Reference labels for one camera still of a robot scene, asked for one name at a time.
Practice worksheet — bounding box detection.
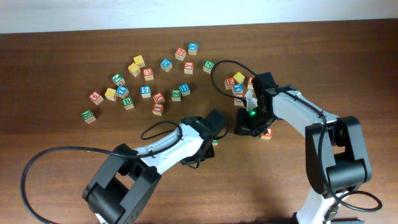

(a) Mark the red U block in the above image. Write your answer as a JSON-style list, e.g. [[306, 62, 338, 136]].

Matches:
[[142, 68, 154, 81]]

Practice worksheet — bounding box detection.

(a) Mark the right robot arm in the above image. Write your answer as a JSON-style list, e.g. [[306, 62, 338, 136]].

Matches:
[[234, 73, 375, 223]]

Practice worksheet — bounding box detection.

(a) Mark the green b block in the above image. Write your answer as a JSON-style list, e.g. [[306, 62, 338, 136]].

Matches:
[[122, 97, 134, 110], [81, 110, 96, 124]]

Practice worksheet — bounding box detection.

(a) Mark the red C block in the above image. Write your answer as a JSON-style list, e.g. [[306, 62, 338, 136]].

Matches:
[[175, 47, 187, 61]]

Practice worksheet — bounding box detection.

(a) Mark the green B block outer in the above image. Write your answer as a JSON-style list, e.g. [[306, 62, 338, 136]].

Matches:
[[81, 110, 96, 124]]

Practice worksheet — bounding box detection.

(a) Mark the green J block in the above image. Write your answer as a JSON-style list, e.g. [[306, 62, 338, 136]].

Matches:
[[111, 73, 125, 86]]

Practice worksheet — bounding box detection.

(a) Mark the red A block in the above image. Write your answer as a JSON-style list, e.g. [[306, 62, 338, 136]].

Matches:
[[261, 128, 273, 140]]

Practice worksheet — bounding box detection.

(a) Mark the blue block left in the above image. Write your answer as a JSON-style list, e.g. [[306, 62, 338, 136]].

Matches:
[[116, 86, 129, 98]]

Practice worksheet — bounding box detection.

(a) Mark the blue X block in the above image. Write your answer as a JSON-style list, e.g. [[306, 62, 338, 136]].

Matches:
[[188, 42, 198, 55]]

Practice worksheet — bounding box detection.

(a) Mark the blue I block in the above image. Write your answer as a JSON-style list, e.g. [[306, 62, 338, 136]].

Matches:
[[232, 83, 244, 95]]

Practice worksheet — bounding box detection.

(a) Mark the green Z block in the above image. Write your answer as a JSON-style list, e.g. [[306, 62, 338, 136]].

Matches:
[[171, 90, 182, 101]]

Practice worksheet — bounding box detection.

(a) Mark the red E block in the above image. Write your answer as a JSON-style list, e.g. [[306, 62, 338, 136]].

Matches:
[[224, 77, 236, 90]]

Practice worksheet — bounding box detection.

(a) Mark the yellow block near E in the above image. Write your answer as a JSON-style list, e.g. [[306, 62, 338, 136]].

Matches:
[[233, 72, 245, 84]]

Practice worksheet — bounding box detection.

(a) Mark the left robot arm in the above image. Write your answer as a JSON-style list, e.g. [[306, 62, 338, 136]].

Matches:
[[82, 110, 228, 223]]

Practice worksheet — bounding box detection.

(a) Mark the blue H block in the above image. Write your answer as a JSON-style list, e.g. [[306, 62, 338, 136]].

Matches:
[[179, 83, 191, 96]]

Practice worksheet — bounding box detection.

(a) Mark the yellow block upper left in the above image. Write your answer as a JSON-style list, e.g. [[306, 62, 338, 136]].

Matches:
[[133, 55, 145, 68]]

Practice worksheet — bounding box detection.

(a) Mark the blue D block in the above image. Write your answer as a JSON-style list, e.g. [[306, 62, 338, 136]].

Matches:
[[160, 58, 172, 72]]

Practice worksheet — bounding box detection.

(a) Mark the red 3 block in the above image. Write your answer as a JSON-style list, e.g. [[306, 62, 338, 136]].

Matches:
[[234, 93, 244, 106]]

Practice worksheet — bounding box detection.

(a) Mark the red Y block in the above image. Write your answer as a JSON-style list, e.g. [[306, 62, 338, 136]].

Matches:
[[152, 92, 165, 104]]

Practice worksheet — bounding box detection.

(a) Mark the blue 5 block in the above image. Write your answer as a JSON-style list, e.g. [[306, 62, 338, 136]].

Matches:
[[140, 85, 152, 98]]

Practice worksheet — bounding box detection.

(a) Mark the green B block inner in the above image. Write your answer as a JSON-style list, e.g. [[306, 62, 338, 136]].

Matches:
[[122, 97, 134, 110]]

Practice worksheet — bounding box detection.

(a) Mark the green N block upper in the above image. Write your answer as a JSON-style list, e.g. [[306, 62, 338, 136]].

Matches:
[[203, 60, 215, 73]]

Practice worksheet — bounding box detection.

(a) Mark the red 6 block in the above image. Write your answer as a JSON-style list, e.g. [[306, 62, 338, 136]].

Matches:
[[89, 91, 103, 105]]

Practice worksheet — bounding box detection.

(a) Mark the red M block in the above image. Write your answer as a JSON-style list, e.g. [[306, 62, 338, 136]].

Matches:
[[248, 77, 254, 90]]

